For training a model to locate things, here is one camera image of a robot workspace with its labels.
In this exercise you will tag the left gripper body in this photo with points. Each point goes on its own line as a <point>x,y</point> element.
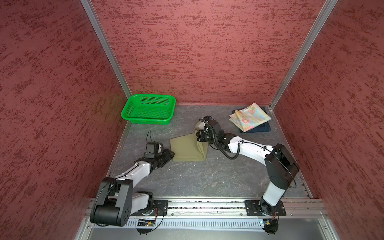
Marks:
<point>163,158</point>

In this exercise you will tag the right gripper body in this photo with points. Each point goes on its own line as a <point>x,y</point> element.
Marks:
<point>206,137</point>

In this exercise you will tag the olive green skirt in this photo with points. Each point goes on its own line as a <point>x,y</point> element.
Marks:
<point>188,149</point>

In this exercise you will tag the pastel patterned skirt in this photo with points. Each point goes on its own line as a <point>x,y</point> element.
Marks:
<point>249,117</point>

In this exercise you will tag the blue denim skirt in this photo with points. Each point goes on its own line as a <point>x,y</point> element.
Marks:
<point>265,127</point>

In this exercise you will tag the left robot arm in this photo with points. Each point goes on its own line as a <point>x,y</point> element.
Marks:
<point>116,201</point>

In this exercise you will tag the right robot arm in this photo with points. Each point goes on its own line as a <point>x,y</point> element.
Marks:
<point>281,167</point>

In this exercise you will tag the green plastic basket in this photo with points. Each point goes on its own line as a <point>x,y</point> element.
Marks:
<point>149,109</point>

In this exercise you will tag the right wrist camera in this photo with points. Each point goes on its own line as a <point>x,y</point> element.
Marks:
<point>214,125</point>

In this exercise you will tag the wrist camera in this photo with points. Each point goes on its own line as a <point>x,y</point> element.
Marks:
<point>214,125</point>
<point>153,149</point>

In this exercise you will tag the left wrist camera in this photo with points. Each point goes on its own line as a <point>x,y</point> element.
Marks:
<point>153,149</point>

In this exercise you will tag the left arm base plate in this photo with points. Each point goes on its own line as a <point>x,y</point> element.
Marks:
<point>160,208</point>

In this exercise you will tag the aluminium front rail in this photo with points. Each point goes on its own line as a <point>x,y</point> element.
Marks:
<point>226,207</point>

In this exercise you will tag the white slotted cable duct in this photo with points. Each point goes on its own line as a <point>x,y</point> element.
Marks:
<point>253,225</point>

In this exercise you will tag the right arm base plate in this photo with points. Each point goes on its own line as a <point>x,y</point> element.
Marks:
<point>260,208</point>

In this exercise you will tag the left aluminium corner post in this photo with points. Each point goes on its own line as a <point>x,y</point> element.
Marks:
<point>97,26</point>

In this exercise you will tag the aluminium corner post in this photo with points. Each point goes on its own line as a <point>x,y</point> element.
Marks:
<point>97,26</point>
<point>317,26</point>

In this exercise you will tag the right aluminium corner post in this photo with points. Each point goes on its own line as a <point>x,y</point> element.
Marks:
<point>317,26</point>

